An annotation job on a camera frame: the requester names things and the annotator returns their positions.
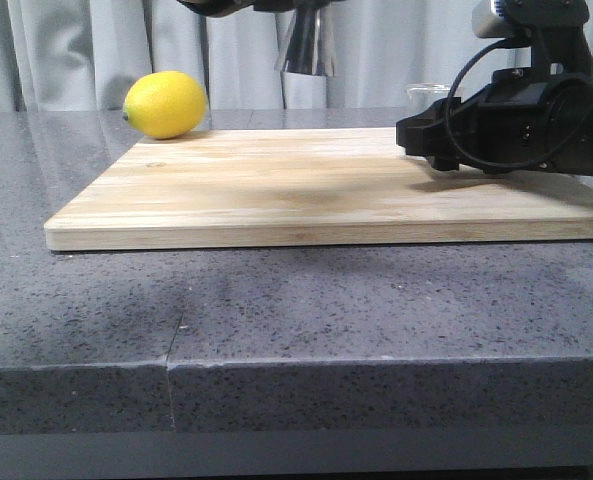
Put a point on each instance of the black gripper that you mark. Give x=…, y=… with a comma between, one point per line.
x=288, y=5

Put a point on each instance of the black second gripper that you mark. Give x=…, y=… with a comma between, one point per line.
x=514, y=123

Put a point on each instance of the small glass beaker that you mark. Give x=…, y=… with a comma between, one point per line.
x=422, y=95

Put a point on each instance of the steel double jigger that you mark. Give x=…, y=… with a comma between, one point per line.
x=308, y=47

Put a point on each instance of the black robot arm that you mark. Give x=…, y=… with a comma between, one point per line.
x=222, y=8

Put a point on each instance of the yellow lemon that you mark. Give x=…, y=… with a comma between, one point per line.
x=164, y=105

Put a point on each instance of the wooden cutting board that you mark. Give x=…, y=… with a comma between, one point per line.
x=253, y=188

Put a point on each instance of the grey curtain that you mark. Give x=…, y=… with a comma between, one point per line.
x=84, y=55

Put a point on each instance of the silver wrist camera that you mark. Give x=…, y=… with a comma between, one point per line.
x=489, y=21

